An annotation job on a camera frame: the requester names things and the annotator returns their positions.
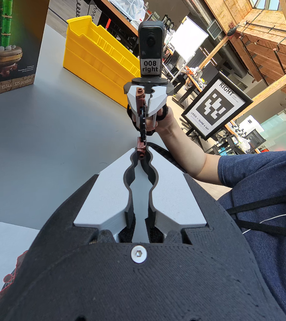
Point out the dark bamboo toy set box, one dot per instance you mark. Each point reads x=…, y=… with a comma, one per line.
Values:
x=20, y=62

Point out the wooden workbench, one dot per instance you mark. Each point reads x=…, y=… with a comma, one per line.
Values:
x=119, y=15

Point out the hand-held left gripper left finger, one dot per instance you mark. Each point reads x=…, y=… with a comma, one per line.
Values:
x=102, y=200

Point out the black framed marker sign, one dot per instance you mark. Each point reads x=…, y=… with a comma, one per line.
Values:
x=215, y=107

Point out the grey desk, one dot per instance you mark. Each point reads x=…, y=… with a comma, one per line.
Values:
x=57, y=150

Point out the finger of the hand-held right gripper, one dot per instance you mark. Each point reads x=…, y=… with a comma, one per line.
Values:
x=158, y=100
x=132, y=97

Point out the yellow plastic bin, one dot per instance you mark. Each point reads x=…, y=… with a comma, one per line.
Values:
x=95, y=62

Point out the white instruction booklet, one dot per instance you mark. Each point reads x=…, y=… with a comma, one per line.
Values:
x=2, y=240

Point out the white air vent grille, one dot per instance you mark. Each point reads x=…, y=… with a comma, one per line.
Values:
x=213, y=30

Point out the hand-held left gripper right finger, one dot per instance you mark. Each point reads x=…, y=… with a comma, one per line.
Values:
x=178, y=200

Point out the white board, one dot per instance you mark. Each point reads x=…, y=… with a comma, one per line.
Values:
x=188, y=40

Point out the clear plastic container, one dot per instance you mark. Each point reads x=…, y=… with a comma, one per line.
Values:
x=130, y=7

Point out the person's right forearm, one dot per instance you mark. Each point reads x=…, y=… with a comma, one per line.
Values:
x=183, y=153

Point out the round black toy brick plate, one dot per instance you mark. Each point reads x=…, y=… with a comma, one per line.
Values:
x=141, y=97

